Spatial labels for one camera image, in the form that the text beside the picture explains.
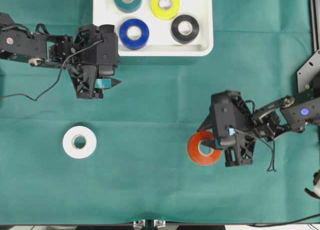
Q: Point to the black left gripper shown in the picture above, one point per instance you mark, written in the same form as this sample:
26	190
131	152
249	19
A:
93	67

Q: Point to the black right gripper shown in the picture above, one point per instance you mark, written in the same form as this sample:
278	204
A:
238	153

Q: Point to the red orange tape roll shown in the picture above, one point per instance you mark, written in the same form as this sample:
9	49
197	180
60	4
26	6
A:
194	152

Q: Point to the blue tape roll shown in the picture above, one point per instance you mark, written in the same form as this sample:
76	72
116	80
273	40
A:
134	34

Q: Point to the teal green tape roll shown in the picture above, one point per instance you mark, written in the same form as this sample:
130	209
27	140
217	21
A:
127	0

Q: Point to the black tape roll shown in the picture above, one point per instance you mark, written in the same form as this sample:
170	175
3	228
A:
184	29

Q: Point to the yellow tape roll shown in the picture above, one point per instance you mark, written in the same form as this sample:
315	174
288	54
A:
165	9

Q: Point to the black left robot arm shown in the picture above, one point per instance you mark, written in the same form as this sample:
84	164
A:
38	49

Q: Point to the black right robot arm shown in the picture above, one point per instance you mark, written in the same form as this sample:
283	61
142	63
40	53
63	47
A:
287	114

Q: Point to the white tape roll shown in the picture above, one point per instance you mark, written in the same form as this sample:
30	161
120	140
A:
79	142

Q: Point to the white plastic tray case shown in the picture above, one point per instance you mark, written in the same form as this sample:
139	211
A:
160	42

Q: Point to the green table cloth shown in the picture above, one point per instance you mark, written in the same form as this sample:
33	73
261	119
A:
140	168

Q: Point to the white object at edge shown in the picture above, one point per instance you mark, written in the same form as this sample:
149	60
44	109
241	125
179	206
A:
316	188

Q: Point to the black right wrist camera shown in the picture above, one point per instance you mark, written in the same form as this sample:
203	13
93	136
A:
222	114

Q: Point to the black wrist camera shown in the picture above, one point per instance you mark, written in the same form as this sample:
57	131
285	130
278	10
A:
103	52
222	114

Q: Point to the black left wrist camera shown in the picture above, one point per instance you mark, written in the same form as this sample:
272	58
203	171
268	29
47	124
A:
103	52

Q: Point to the metal table clamp bracket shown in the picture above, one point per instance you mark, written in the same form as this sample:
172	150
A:
151	224

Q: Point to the aluminium frame rail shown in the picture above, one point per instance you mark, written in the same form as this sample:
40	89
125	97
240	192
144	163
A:
315	21

